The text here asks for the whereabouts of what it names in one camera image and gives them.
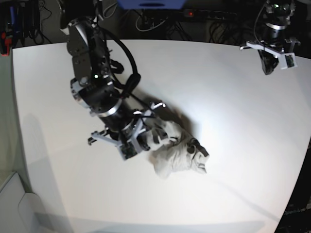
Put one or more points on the grey t-shirt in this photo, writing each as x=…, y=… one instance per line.
x=185, y=153

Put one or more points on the black power strip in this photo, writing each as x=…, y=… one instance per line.
x=201, y=15

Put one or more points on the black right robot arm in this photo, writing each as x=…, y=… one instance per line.
x=95, y=85

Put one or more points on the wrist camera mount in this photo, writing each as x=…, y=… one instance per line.
x=283, y=50
x=124, y=127

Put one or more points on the grey side table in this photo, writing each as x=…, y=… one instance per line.
x=16, y=213

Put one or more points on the blue box at top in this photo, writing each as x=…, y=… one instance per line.
x=151, y=4

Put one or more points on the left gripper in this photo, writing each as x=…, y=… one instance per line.
x=268, y=61

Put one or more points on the red and black clamp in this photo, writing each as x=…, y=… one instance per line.
x=5, y=44

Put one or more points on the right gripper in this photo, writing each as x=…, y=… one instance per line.
x=155, y=137

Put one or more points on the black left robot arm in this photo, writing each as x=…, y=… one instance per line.
x=270, y=31

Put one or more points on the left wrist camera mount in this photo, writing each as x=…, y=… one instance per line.
x=283, y=50

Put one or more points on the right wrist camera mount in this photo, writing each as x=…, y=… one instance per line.
x=124, y=127

